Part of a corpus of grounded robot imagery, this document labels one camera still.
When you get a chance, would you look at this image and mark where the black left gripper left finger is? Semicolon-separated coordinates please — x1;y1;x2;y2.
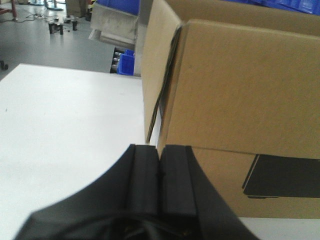
15;144;159;240

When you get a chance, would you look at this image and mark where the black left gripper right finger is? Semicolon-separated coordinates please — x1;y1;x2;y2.
160;145;257;240

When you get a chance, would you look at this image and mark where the brown cardboard EcoFlow box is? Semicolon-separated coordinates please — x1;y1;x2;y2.
141;0;320;219

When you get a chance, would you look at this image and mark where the blue bin under shelf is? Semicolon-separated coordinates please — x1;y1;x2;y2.
117;49;135;76

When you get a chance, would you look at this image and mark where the grey metal shelf unit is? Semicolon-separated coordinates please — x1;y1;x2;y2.
89;0;153;77

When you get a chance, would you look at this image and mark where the black stand on floor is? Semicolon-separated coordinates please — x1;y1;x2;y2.
48;20;78;36

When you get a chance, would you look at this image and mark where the blue bins top right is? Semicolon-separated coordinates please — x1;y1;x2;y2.
246;0;320;15

